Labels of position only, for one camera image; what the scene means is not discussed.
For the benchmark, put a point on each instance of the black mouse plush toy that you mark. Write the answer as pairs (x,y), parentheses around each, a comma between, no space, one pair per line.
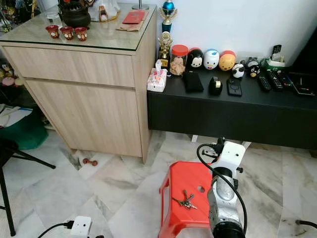
(195,58)

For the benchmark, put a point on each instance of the small red floor object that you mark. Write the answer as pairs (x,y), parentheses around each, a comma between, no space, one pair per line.
(90,161)

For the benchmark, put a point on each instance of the red plastic stool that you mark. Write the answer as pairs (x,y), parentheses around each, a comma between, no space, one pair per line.
(185,176)

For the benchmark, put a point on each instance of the black tripod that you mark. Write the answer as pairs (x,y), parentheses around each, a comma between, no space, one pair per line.
(7,148)

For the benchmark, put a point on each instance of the pink tissue pack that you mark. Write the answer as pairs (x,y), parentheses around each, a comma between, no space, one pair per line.
(157,80)

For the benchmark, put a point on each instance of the black and white figure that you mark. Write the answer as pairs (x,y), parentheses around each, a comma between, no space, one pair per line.
(253,68)

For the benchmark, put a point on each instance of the black low console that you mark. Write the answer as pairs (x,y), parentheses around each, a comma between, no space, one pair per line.
(228,116)

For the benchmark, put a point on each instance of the small panda figure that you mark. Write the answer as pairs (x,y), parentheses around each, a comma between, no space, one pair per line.
(238,71)

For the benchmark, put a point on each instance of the black flat device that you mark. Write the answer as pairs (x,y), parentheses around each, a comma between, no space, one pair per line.
(304,84)

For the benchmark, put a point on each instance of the red lidded clear jar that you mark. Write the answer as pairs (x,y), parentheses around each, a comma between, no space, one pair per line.
(179,60)

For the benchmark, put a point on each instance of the green bag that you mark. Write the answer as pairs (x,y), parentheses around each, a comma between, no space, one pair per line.
(27,134)

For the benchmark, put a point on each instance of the black tape dispenser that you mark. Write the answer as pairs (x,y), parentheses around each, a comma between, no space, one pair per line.
(215,86)

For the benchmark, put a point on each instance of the pile of small toys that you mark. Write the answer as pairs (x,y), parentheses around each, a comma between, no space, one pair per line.
(7,78)

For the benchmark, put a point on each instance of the black television screen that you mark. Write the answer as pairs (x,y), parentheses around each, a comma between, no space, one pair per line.
(307,57)

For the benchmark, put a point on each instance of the dark incense pot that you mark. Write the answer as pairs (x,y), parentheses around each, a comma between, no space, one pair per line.
(74,16)

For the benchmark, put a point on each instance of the light wooden cabinet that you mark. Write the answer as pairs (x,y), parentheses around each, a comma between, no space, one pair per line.
(89,99)

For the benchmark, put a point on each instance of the red envelope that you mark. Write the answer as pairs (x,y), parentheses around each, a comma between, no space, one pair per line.
(134,17)

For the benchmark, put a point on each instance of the white porcelain figurine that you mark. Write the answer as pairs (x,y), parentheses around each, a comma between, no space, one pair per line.
(105,11)

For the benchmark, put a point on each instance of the black remote control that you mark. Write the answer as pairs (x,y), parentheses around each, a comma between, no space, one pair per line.
(264,83)
(275,80)
(286,80)

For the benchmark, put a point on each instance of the loose bunch of keys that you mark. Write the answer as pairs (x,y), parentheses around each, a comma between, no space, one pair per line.
(185,201)

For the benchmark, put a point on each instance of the white egg shaped toy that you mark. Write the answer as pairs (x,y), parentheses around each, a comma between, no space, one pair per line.
(211,59)

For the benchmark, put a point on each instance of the yellow egg shaped toy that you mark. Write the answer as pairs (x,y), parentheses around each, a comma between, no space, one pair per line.
(227,61)

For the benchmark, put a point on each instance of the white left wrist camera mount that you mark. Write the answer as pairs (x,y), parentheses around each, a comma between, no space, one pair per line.
(80,227)

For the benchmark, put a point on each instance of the gold and blue trophy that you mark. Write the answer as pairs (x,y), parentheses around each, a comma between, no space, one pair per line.
(165,45)

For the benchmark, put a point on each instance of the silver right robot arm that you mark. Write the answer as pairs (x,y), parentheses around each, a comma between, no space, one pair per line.
(223,203)

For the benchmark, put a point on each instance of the metal lamp stand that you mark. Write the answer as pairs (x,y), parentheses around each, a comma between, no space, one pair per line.
(139,6)

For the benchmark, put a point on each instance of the black mobile phone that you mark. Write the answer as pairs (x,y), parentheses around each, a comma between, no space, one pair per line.
(234,87)

